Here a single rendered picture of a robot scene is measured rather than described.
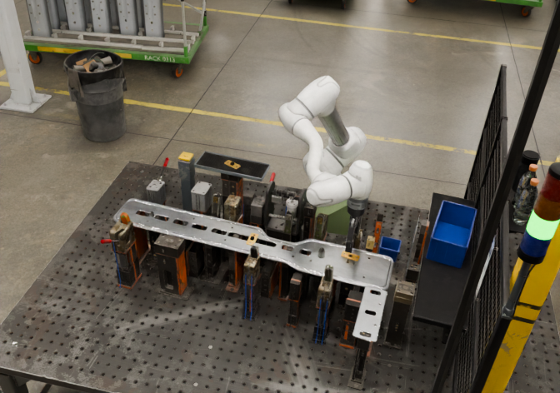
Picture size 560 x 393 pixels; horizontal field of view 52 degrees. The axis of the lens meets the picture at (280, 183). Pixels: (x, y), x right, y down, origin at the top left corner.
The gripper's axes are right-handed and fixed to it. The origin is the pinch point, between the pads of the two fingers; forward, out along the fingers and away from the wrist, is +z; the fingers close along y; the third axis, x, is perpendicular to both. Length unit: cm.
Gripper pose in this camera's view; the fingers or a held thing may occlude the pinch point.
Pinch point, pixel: (352, 240)
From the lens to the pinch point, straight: 261.4
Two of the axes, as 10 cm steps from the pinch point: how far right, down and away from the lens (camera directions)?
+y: -3.0, 5.6, -7.8
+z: -0.3, 8.1, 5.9
